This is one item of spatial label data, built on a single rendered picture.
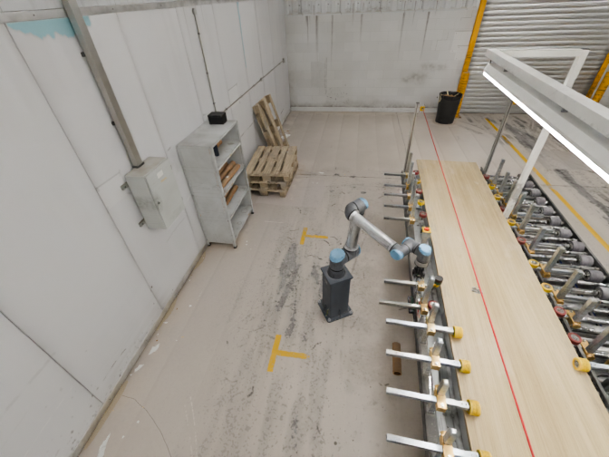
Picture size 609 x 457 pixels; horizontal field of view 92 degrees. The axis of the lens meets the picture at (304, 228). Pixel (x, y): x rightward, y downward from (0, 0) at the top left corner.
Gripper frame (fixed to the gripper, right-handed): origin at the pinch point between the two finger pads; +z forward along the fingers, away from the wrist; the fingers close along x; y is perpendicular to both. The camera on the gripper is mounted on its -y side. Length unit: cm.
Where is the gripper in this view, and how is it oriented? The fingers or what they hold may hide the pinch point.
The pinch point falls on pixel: (416, 279)
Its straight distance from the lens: 262.7
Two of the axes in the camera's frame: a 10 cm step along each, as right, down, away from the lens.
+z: 0.4, 7.9, 6.1
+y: -2.1, 6.1, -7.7
